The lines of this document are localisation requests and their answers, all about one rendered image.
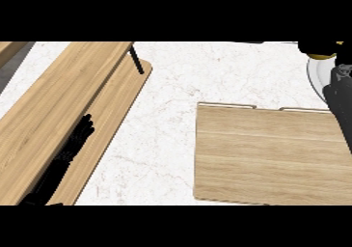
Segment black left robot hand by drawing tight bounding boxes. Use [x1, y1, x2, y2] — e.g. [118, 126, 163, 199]
[52, 113, 98, 165]

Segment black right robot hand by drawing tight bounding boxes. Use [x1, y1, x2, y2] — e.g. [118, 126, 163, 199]
[296, 41, 352, 68]

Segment yellow lemon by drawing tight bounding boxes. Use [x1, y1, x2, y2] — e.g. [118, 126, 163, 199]
[306, 52, 337, 61]

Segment white plate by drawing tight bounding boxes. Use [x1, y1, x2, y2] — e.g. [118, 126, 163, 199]
[305, 56, 337, 101]

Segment pale wooden tray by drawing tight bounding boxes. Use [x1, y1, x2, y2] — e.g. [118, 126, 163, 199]
[191, 101, 352, 206]

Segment pale wooden two-tier shelf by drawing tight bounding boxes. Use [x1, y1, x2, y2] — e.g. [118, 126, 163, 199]
[0, 41, 154, 206]

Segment pale wooden cabinet edge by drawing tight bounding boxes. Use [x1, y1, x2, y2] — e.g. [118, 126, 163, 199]
[0, 41, 30, 75]

